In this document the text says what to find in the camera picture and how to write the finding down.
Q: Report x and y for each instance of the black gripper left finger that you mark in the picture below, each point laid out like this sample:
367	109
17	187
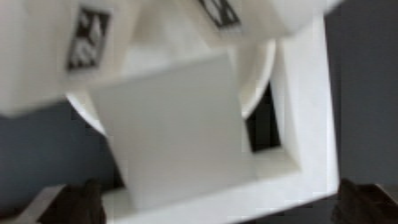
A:
66	205

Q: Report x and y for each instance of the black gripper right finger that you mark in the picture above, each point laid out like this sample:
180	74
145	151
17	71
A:
367	204

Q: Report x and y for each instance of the white stool leg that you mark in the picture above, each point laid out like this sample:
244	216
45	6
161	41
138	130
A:
175	127
65	41
246	21

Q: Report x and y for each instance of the white round stool seat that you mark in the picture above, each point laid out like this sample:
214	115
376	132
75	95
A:
166	44

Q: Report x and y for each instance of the white front barrier wall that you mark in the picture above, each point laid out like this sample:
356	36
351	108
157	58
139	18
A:
237	196

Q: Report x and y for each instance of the white barrier wall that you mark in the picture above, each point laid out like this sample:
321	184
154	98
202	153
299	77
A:
301	85
237	196

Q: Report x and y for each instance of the white right barrier wall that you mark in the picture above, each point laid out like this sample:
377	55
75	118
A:
301	85

